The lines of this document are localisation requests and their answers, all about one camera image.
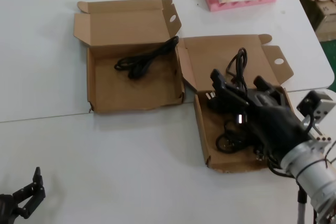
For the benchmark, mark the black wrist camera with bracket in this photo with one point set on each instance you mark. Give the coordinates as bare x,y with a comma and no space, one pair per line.
308,103

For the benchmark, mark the printed cardboard carton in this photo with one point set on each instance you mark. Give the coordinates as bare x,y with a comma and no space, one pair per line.
326,22

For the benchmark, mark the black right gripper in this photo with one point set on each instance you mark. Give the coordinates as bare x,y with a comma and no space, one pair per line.
275,124

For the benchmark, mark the left open cardboard box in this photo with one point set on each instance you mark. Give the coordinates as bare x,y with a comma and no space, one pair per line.
118,95

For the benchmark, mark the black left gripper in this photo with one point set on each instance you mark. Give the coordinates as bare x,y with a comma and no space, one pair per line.
6,208

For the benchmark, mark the open cardboard box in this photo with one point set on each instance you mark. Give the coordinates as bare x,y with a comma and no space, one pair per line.
203,129
118,95

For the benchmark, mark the right open cardboard box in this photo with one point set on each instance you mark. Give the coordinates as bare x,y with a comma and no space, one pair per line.
203,129

